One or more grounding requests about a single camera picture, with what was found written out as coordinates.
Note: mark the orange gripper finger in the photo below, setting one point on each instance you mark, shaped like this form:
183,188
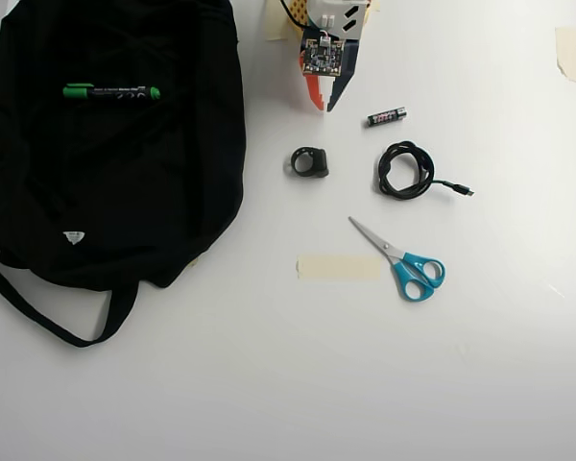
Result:
314,93

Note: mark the torn beige masking tape strip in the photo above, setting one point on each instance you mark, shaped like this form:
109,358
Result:
570,53

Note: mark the black AAA battery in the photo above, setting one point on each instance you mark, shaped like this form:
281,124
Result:
386,117

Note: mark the black fabric bag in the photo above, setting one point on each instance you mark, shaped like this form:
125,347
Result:
115,168

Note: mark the camera circuit board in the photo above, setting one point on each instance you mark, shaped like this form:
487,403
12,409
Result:
322,53

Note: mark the grey teal white robot arm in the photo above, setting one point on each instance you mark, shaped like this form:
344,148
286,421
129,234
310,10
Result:
338,14

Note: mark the long beige masking tape strip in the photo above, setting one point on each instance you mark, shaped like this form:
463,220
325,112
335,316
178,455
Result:
338,267

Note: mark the yellow perforated base block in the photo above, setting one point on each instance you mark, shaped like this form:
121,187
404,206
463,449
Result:
296,9

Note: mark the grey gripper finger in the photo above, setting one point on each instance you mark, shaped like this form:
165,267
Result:
340,91

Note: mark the green marker pen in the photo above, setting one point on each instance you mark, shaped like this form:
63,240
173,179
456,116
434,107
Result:
110,91

